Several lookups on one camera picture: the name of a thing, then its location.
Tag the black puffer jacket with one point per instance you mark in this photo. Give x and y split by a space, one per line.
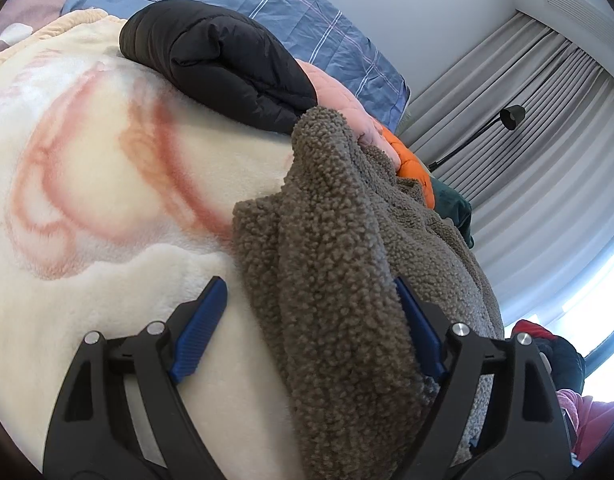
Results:
222 60

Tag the dark patterned quilt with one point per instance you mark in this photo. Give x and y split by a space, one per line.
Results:
27 15

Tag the dark cloth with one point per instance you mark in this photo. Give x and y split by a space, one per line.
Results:
562 365

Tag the blue plaid bed sheet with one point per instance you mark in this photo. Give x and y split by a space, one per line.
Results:
307 10

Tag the red cloth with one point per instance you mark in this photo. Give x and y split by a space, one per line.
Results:
529 329

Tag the black floor lamp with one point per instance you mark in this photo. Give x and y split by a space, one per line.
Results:
512 116

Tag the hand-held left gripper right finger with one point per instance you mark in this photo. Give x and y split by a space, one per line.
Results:
418 332

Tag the white air vent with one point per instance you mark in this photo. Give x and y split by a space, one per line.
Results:
572 5

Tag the dark green garment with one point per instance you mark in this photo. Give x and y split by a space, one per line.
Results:
452 205

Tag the orange puffer jacket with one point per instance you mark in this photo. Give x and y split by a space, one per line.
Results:
407 160

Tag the grey curtain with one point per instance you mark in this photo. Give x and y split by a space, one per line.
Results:
537 135

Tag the window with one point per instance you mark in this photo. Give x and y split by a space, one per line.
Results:
607 340

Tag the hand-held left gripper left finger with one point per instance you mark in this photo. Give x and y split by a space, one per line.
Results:
197 332

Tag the brown fleece jacket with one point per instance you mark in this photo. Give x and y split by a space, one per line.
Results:
337 285

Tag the pink quilted jacket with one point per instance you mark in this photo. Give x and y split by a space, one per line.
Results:
347 105

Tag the cream pink printed blanket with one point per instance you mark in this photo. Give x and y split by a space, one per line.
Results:
112 210

